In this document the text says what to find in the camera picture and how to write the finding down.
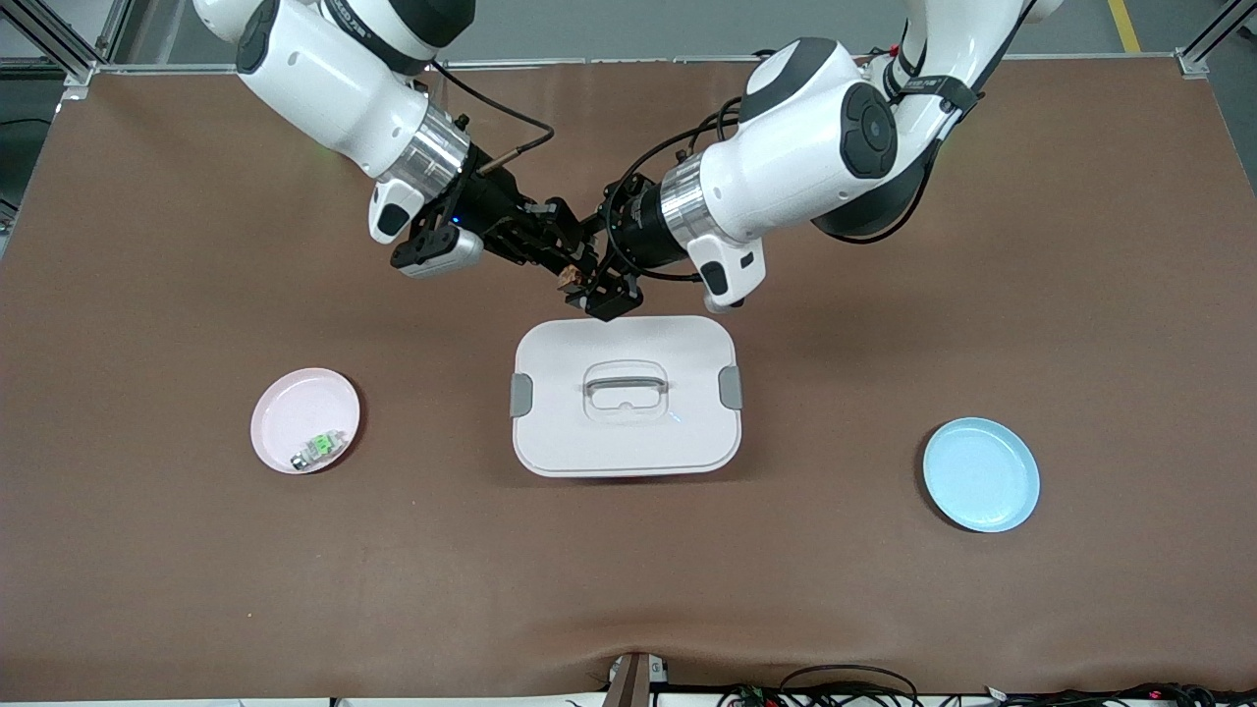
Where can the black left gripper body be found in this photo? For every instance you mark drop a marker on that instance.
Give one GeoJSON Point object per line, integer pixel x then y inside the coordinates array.
{"type": "Point", "coordinates": [643, 234]}

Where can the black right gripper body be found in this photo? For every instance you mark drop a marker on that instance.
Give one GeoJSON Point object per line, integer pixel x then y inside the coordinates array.
{"type": "Point", "coordinates": [488, 202]}

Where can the orange black switch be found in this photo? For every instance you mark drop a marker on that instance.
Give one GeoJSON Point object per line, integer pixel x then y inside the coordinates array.
{"type": "Point", "coordinates": [570, 277]}

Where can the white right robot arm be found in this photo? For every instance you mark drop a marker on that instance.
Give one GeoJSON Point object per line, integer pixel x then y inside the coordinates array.
{"type": "Point", "coordinates": [324, 88]}

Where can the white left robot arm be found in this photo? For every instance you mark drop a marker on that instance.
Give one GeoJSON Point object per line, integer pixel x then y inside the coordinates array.
{"type": "Point", "coordinates": [795, 167]}

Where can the white lidded storage box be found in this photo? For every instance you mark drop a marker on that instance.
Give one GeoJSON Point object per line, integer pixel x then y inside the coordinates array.
{"type": "Point", "coordinates": [628, 437]}

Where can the brown table mat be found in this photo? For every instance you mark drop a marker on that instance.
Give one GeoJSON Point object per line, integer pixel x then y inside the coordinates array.
{"type": "Point", "coordinates": [628, 579]}

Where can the pink round plate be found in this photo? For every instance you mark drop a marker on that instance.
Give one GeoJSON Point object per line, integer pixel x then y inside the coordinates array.
{"type": "Point", "coordinates": [295, 417]}

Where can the light blue round plate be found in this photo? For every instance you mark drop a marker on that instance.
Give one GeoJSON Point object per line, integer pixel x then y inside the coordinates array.
{"type": "Point", "coordinates": [982, 476]}

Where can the green switch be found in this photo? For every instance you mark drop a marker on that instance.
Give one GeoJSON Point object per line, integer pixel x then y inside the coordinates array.
{"type": "Point", "coordinates": [317, 449]}

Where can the grey metal bracket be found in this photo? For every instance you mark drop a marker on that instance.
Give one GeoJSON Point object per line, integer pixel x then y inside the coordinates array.
{"type": "Point", "coordinates": [628, 682]}

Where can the aluminium frame post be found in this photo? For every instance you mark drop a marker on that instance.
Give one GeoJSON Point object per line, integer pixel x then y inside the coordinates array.
{"type": "Point", "coordinates": [1200, 59]}
{"type": "Point", "coordinates": [59, 44]}

